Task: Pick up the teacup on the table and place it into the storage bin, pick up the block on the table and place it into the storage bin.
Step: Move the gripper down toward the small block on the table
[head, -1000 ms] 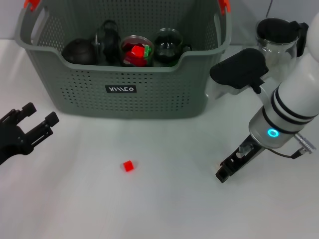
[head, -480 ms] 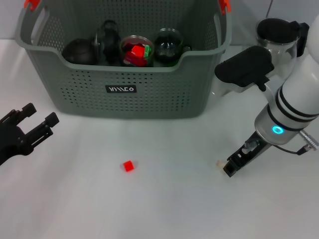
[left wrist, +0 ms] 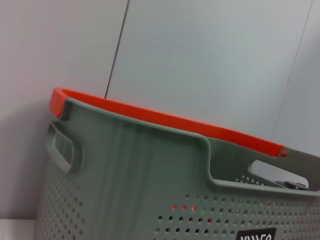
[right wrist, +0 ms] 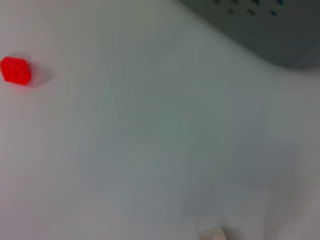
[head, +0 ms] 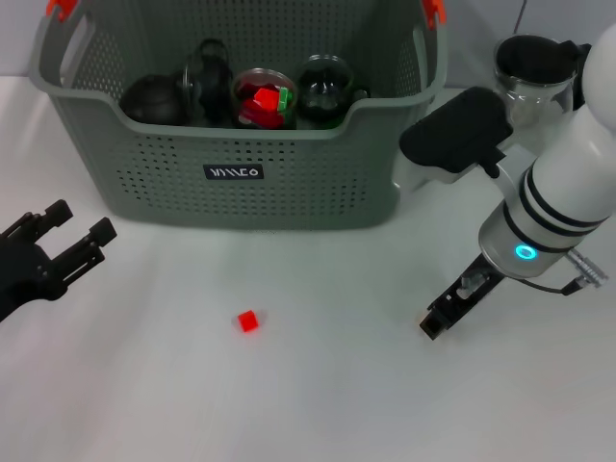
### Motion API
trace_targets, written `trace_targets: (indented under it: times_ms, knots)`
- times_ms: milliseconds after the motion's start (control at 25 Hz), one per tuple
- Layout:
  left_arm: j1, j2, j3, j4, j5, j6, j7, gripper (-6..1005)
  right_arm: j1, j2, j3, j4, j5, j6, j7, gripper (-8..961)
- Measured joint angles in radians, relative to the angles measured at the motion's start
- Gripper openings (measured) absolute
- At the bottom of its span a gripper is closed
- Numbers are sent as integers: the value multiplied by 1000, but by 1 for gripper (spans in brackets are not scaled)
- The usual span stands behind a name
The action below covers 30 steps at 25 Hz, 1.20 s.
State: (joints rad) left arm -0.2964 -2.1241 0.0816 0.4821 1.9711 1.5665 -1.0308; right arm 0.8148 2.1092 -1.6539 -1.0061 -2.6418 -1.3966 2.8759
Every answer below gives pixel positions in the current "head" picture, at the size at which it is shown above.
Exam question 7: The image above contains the grey perforated storage basket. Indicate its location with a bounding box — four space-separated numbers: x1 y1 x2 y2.
27 0 449 231

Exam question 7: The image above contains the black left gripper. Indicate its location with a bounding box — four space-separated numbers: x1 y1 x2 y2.
0 199 118 322

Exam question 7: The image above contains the dark clay teapot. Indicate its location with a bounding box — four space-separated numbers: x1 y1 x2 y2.
118 73 187 126

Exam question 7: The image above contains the black lidded glass jar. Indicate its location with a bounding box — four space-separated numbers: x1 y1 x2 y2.
173 38 236 127

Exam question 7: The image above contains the glass teacup with black sleeve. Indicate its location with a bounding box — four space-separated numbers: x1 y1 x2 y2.
230 68 298 130
295 54 372 129

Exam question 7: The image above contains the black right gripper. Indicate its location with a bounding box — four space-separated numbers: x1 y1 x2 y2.
418 252 505 342

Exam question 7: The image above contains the glass carafe with black lid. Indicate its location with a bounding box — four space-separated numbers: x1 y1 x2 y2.
493 33 593 131

